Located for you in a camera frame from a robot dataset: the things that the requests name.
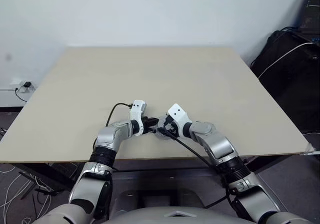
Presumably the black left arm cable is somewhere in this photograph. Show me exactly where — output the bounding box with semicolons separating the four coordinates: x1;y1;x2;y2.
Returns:
105;103;134;127

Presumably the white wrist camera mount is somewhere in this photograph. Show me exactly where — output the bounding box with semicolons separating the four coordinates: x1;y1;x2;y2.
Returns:
167;103;194;138
128;99;149;137

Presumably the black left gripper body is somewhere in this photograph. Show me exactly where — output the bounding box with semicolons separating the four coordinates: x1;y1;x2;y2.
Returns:
140;116;151;135

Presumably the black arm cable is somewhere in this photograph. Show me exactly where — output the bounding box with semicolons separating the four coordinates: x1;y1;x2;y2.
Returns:
105;103;134;127
159;128;240;210

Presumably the white floor cable bundle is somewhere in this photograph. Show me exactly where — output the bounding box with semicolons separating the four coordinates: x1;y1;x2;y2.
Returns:
0;127;61;222

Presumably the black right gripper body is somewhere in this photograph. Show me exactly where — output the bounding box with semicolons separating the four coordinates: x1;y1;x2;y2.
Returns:
161;114;182;139

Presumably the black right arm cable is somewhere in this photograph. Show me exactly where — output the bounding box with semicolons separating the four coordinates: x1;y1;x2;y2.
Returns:
159;128;240;210

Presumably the black laptop computer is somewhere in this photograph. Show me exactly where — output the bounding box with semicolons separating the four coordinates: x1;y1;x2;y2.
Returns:
298;0;320;42

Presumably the black table frame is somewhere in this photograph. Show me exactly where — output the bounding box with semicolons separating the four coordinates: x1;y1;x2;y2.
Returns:
13;154;302;192

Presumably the clear plastic corner guard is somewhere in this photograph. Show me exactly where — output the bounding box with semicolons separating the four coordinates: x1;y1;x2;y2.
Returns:
304;143;320;156

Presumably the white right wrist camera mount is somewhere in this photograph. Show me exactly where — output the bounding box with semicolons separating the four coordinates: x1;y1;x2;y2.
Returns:
167;103;194;138

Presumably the black fabric bag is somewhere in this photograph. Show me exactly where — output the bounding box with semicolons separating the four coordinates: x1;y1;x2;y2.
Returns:
250;29;320;135

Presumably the white wall power strip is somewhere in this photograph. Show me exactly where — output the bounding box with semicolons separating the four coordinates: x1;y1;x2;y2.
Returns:
10;79;36;93

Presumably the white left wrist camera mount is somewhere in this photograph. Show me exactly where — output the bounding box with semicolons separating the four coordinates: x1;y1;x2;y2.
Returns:
128;99;149;137

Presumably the white cable over bag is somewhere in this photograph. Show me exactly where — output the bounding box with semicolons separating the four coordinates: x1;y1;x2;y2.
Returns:
257;42;316;80

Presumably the black adapter cable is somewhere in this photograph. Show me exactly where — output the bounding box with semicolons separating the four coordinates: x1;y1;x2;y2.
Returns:
14;86;30;102

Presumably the dark rounded shape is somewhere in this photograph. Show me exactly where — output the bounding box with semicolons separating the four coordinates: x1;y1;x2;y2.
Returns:
169;187;204;207
117;189;144;208

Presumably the grey robot torso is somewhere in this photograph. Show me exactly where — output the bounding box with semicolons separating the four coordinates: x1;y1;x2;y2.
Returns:
37;201;320;224

